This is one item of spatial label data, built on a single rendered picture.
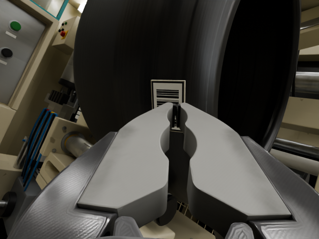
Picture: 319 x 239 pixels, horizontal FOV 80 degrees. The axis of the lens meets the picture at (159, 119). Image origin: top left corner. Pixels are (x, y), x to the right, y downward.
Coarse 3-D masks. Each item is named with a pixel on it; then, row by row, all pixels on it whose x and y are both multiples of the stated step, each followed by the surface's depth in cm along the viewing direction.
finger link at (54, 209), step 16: (96, 144) 8; (80, 160) 7; (96, 160) 7; (64, 176) 7; (80, 176) 7; (48, 192) 6; (64, 192) 6; (80, 192) 6; (32, 208) 6; (48, 208) 6; (64, 208) 6; (80, 208) 6; (16, 224) 5; (32, 224) 5; (48, 224) 5; (64, 224) 5; (80, 224) 5; (96, 224) 5; (112, 224) 6
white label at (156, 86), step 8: (152, 80) 22; (160, 80) 21; (168, 80) 21; (176, 80) 21; (184, 80) 20; (152, 88) 22; (160, 88) 22; (168, 88) 21; (176, 88) 21; (184, 88) 21; (152, 96) 22; (160, 96) 22; (168, 96) 22; (176, 96) 21; (184, 96) 21; (152, 104) 23; (160, 104) 22; (176, 104) 21; (176, 128) 22
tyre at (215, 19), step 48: (96, 0) 30; (144, 0) 22; (192, 0) 21; (240, 0) 55; (288, 0) 42; (96, 48) 28; (144, 48) 22; (192, 48) 21; (240, 48) 66; (288, 48) 50; (96, 96) 30; (144, 96) 23; (192, 96) 23; (240, 96) 69; (288, 96) 53
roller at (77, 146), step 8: (72, 136) 49; (72, 144) 46; (80, 144) 45; (88, 144) 44; (72, 152) 46; (80, 152) 43; (168, 192) 29; (168, 200) 27; (176, 200) 29; (168, 208) 27; (176, 208) 28; (160, 216) 26; (168, 216) 27; (160, 224) 27
